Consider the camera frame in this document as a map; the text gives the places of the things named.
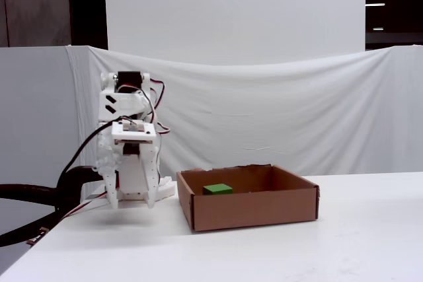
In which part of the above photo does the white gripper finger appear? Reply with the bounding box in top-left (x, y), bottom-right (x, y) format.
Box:
top-left (98, 166), bottom-right (120, 210)
top-left (118, 144), bottom-right (160, 209)

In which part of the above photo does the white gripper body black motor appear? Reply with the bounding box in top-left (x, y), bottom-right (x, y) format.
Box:
top-left (95, 122), bottom-right (143, 173)

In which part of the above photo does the green cube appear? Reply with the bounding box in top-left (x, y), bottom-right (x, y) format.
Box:
top-left (202, 183), bottom-right (234, 196)

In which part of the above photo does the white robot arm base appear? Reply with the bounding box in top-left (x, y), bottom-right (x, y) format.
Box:
top-left (80, 176), bottom-right (176, 207)

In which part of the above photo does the brown cardboard box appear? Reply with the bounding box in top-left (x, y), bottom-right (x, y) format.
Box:
top-left (176, 163), bottom-right (321, 232)

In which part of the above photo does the grey partition panel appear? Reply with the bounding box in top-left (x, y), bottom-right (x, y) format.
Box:
top-left (0, 46), bottom-right (83, 199)

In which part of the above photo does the black curved tube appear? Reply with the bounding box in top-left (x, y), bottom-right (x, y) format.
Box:
top-left (0, 164), bottom-right (100, 248)

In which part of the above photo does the small brown table clamp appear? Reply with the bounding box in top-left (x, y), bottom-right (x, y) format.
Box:
top-left (26, 227), bottom-right (49, 246)

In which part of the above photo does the white draped cloth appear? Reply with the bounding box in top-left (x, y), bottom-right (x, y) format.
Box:
top-left (65, 45), bottom-right (423, 178)

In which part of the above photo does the brown wooden door panel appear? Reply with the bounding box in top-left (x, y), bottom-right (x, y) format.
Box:
top-left (0, 0), bottom-right (72, 48)

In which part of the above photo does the white backdrop panel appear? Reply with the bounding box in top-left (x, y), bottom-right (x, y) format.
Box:
top-left (103, 0), bottom-right (367, 65)

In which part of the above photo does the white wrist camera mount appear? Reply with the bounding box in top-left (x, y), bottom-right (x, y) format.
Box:
top-left (110, 120), bottom-right (158, 146)

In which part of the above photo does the black camera cable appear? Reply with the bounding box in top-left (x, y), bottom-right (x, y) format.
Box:
top-left (55, 115), bottom-right (138, 194)

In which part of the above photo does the red white black base cable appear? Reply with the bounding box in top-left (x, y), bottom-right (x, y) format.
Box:
top-left (59, 192), bottom-right (109, 223)

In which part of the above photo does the red white black servo cable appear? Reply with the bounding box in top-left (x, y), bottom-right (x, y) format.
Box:
top-left (115, 79), bottom-right (171, 137)

